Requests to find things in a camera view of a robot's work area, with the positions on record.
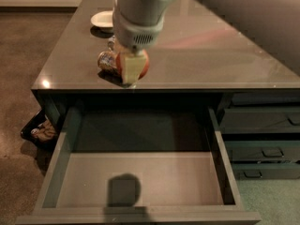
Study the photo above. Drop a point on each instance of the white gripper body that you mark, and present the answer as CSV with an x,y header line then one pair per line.
x,y
133,35

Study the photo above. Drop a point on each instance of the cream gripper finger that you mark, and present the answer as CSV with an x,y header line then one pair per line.
x,y
132,67
114,45

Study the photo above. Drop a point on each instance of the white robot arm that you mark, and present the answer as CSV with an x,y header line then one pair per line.
x,y
218,10

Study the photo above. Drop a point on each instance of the grey counter cabinet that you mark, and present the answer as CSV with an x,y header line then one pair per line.
x,y
71,76

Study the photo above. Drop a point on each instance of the open grey top drawer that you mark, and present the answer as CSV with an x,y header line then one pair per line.
x,y
142,167

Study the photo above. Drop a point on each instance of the closed lower right drawer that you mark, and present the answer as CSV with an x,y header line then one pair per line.
x,y
263,150

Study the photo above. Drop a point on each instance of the closed drawer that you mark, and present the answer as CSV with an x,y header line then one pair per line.
x,y
266,171
246,120
263,150

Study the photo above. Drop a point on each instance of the closed middle right drawer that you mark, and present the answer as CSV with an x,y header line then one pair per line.
x,y
246,120

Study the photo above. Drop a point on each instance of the closed bottom right drawer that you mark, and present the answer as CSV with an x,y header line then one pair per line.
x,y
266,171

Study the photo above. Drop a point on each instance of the brown soda can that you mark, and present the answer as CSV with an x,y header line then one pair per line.
x,y
106,61

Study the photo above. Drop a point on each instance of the white bowl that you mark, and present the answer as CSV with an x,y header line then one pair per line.
x,y
104,21

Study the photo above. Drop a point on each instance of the black bin with trash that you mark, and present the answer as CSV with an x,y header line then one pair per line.
x,y
40,132

